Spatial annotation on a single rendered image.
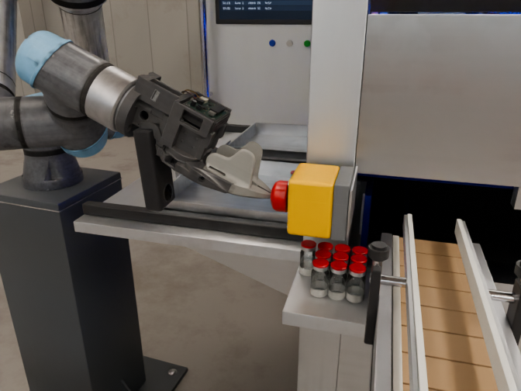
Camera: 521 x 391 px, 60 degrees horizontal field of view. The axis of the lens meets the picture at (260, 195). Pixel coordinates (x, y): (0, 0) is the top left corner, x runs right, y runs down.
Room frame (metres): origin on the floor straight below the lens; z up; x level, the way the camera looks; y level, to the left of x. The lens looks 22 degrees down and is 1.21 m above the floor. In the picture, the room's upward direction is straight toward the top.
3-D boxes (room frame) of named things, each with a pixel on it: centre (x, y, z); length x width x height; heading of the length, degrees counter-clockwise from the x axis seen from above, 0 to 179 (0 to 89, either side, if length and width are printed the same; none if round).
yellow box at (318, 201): (0.52, -0.07, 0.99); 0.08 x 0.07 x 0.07; 75
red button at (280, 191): (0.53, -0.03, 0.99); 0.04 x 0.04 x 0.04; 75
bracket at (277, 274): (0.74, 0.07, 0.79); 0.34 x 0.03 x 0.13; 75
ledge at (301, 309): (0.50, -0.11, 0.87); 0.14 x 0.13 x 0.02; 75
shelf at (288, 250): (0.98, 0.00, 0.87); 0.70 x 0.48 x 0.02; 165
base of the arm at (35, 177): (1.14, 0.56, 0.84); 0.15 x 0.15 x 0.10
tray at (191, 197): (0.80, -0.01, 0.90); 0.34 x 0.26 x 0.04; 74
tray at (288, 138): (1.12, -0.11, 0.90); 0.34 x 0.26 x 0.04; 75
